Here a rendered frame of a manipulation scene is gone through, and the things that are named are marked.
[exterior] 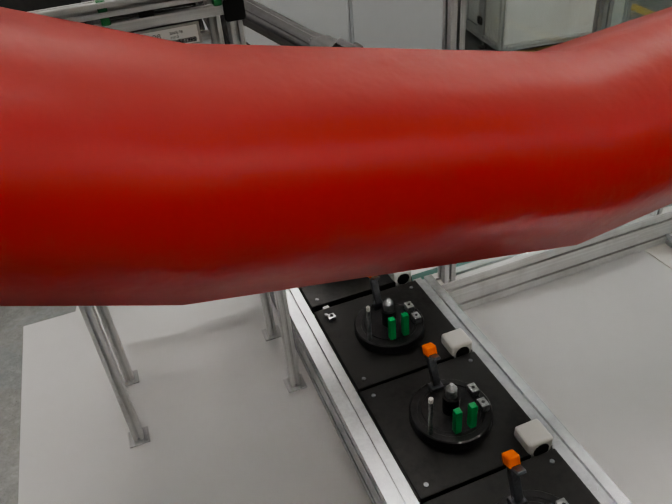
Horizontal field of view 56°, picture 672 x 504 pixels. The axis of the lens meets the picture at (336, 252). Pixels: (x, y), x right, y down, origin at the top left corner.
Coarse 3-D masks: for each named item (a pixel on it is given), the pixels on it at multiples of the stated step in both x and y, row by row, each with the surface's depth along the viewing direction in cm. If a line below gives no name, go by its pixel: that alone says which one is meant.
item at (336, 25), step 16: (256, 0) 400; (272, 0) 402; (288, 0) 404; (304, 0) 406; (320, 0) 409; (336, 0) 411; (288, 16) 410; (304, 16) 412; (320, 16) 414; (336, 16) 417; (256, 32) 411; (320, 32) 420; (336, 32) 422
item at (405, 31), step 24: (360, 0) 414; (384, 0) 418; (408, 0) 421; (432, 0) 425; (360, 24) 423; (384, 24) 427; (408, 24) 430; (432, 24) 434; (408, 48) 440; (432, 48) 444
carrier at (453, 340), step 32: (416, 288) 138; (320, 320) 132; (352, 320) 131; (384, 320) 125; (416, 320) 125; (448, 320) 129; (352, 352) 124; (384, 352) 122; (416, 352) 122; (448, 352) 122; (352, 384) 119
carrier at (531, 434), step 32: (384, 384) 116; (416, 384) 116; (448, 384) 105; (480, 384) 114; (384, 416) 110; (416, 416) 107; (448, 416) 107; (480, 416) 106; (512, 416) 108; (416, 448) 104; (448, 448) 103; (480, 448) 103; (512, 448) 103; (544, 448) 102; (416, 480) 100; (448, 480) 99
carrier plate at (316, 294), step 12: (384, 276) 142; (300, 288) 141; (312, 288) 141; (324, 288) 140; (336, 288) 140; (348, 288) 140; (360, 288) 139; (384, 288) 140; (312, 300) 137; (324, 300) 137; (336, 300) 137; (348, 300) 138; (312, 312) 136
